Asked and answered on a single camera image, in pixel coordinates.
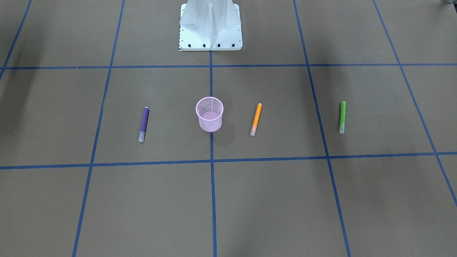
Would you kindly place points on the orange marker pen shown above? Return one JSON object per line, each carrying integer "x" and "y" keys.
{"x": 256, "y": 118}

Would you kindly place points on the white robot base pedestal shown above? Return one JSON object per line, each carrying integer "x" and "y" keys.
{"x": 210, "y": 25}

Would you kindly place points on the pink mesh pen holder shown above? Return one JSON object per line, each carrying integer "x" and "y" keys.
{"x": 209, "y": 111}

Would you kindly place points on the purple marker pen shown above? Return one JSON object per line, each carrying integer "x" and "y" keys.
{"x": 143, "y": 127}

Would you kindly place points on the green marker pen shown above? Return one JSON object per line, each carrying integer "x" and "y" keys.
{"x": 342, "y": 117}

